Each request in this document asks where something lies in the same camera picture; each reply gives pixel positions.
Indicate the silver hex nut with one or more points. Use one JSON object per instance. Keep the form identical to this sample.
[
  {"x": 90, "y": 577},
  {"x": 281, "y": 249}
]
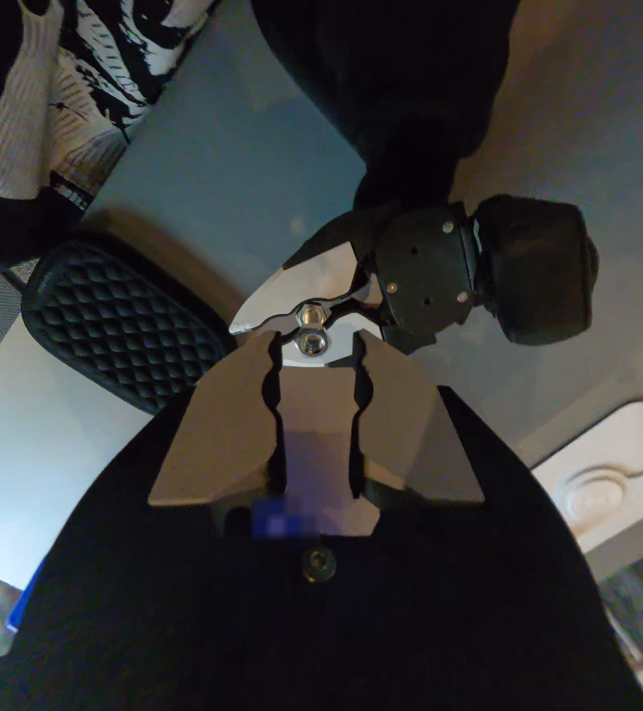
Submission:
[{"x": 311, "y": 314}]

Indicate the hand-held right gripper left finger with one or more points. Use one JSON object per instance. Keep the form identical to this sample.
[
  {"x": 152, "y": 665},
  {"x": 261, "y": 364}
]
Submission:
[{"x": 227, "y": 422}]

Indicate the person's left forearm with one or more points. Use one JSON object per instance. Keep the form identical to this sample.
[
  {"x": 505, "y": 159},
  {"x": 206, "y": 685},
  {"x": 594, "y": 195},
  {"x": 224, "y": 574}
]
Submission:
[{"x": 399, "y": 83}]

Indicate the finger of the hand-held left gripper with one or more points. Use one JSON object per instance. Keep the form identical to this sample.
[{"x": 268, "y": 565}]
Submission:
[
  {"x": 343, "y": 333},
  {"x": 310, "y": 277}
]

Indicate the black textured armrest pad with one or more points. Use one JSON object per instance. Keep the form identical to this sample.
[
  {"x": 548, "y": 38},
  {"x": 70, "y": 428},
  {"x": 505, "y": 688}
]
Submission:
[{"x": 127, "y": 322}]

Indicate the silver threaded bolt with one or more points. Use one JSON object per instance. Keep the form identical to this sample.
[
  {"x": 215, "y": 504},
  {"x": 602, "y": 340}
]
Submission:
[{"x": 310, "y": 342}]

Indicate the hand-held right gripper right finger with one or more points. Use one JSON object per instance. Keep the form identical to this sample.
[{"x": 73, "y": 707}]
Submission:
[{"x": 410, "y": 422}]

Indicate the white plastic container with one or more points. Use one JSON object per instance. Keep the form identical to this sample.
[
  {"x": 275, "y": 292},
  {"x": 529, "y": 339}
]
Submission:
[{"x": 621, "y": 472}]

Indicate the blue plastic bin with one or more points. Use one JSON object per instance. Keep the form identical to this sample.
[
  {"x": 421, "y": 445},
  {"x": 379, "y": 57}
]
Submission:
[{"x": 26, "y": 597}]

